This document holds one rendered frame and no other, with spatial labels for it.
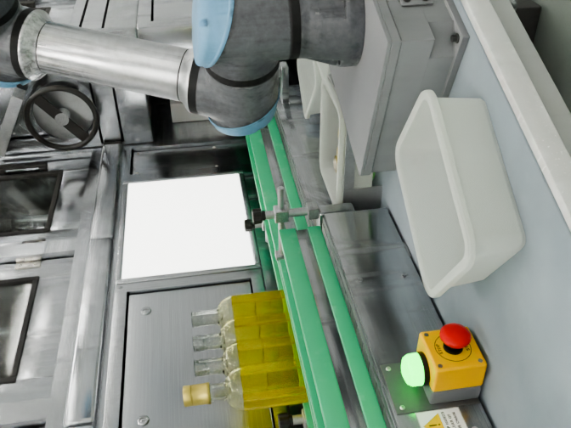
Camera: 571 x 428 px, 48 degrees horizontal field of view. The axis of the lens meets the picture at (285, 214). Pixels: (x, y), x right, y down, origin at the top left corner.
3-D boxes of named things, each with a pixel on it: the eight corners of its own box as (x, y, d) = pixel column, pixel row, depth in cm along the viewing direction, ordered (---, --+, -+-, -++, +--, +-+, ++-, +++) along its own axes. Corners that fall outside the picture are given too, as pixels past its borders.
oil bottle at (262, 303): (325, 303, 126) (217, 316, 124) (325, 283, 123) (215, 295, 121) (330, 323, 122) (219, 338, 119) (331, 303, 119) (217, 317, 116)
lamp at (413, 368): (416, 366, 89) (396, 368, 88) (421, 344, 86) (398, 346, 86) (427, 392, 85) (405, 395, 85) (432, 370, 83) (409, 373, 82)
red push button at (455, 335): (432, 340, 86) (436, 322, 84) (460, 336, 86) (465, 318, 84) (443, 363, 82) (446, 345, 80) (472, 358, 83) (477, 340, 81)
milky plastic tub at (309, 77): (328, 58, 169) (296, 60, 168) (343, 12, 147) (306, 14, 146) (337, 120, 165) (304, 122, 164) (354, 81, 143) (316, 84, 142)
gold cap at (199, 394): (211, 408, 104) (184, 411, 104) (211, 398, 108) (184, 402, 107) (209, 387, 104) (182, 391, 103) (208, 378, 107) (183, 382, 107)
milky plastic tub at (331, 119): (357, 164, 141) (318, 167, 140) (363, 70, 128) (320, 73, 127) (378, 210, 127) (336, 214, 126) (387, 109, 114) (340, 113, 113)
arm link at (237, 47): (293, 14, 83) (189, 23, 82) (289, 85, 95) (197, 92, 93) (279, -45, 89) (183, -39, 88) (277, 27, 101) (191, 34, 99)
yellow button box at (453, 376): (462, 358, 91) (413, 364, 91) (471, 322, 87) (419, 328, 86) (482, 398, 86) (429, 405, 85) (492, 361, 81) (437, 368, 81)
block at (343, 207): (348, 237, 129) (314, 241, 128) (351, 199, 123) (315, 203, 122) (353, 249, 126) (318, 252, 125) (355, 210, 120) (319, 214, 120)
